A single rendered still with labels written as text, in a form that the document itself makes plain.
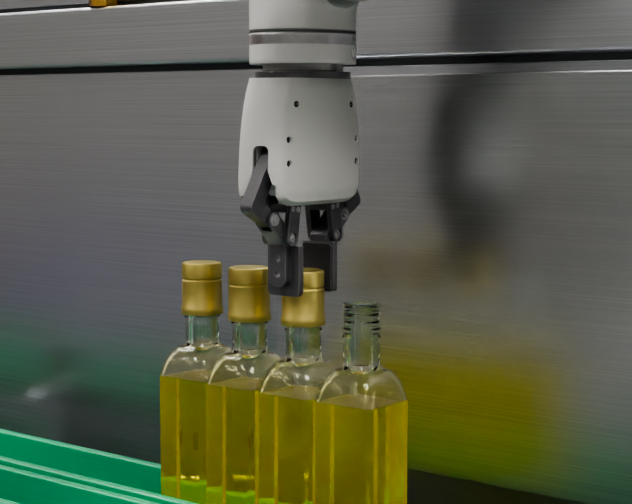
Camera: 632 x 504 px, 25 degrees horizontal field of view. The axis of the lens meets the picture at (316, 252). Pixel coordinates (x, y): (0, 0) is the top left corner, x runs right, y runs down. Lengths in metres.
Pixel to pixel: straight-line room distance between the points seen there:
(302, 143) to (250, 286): 0.14
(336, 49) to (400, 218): 0.19
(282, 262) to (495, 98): 0.22
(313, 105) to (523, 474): 0.35
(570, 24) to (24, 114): 0.70
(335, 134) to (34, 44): 0.53
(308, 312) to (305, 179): 0.11
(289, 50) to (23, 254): 0.62
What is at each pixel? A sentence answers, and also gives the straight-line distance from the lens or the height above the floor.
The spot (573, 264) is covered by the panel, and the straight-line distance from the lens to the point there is 1.16.
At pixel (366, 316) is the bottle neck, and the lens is 1.11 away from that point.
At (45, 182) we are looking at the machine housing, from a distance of 1.61.
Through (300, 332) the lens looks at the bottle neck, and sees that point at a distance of 1.15.
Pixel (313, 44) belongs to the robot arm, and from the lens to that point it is 1.11.
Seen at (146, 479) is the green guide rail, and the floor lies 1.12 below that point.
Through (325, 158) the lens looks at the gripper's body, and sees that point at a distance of 1.13.
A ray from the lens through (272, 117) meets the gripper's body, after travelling 1.11.
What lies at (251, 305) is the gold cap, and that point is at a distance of 1.18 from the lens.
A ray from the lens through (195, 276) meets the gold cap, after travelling 1.22.
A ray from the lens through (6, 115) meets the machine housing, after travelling 1.66.
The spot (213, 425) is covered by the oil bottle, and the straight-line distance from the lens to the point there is 1.21.
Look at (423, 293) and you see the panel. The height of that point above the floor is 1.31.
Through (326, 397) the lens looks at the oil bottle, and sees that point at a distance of 1.12.
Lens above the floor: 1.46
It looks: 6 degrees down
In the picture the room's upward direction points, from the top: straight up
